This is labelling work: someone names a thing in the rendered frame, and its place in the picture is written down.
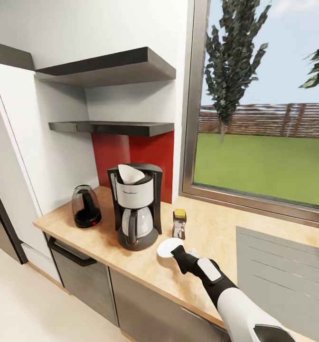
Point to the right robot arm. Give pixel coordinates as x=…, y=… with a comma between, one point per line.
x=243, y=319

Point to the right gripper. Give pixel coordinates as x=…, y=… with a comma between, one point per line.
x=181, y=257

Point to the bottle of coffee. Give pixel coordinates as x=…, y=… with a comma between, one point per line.
x=179, y=220

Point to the countertop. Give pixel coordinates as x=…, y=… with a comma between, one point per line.
x=210, y=229

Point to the saucer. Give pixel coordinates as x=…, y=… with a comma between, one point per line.
x=165, y=249

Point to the coffee maker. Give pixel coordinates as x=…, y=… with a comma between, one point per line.
x=137, y=206

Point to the paper coffee filter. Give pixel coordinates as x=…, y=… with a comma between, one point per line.
x=129, y=174

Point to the electric kettle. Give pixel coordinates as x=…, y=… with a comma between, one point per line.
x=85, y=206

